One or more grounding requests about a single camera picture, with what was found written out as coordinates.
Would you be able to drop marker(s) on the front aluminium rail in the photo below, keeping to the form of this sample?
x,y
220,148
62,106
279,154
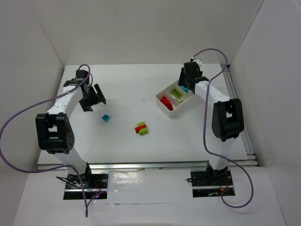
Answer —
x,y
156,165

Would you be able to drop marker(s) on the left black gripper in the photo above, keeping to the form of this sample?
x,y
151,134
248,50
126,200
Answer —
x,y
94,96

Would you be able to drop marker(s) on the green red curved lego stack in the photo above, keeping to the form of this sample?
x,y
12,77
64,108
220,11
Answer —
x,y
141,128

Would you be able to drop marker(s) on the white divided container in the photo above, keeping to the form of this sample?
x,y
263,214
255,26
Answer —
x,y
174,100

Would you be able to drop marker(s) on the long green lego brick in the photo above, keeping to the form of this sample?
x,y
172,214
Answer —
x,y
176,94

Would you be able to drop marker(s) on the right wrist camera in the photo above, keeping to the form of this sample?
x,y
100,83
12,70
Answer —
x,y
197,60

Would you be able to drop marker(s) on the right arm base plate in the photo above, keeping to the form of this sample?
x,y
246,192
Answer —
x,y
202,186

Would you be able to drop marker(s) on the long teal lego brick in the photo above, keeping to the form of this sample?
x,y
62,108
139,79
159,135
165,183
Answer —
x,y
185,89

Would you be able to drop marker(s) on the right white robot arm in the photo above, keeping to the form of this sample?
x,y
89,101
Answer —
x,y
227,117

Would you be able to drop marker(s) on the small teal lego brick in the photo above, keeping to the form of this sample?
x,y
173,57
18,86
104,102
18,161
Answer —
x,y
106,118

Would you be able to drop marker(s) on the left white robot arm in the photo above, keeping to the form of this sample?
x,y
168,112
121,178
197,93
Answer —
x,y
54,131

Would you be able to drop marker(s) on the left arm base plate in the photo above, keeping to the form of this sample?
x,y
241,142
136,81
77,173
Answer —
x,y
96,188

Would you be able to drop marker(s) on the long red lego brick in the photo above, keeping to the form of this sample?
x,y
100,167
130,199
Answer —
x,y
166,103

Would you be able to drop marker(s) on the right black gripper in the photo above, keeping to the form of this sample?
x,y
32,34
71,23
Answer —
x,y
188,81

